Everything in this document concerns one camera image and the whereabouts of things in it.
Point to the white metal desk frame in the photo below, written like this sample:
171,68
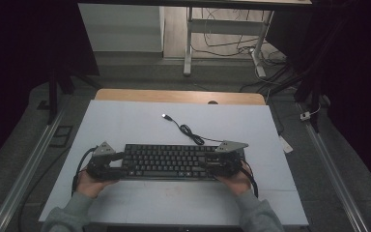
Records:
225,27

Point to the white table cover sheet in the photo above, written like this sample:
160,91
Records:
141,125

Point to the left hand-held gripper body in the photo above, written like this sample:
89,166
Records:
100,164

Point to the aluminium rail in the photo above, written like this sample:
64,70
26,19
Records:
22,174
331,174

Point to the white paper tag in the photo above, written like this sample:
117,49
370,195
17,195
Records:
286,145

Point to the grey cabinet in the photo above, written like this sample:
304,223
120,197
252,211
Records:
122,29

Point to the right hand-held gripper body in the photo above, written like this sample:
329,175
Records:
230,161

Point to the person's right hand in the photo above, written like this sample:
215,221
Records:
238,185

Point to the black computer keyboard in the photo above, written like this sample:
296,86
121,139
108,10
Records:
167,161

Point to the person's left hand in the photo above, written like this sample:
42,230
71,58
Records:
88,187

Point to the small white box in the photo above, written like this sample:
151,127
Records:
305,116

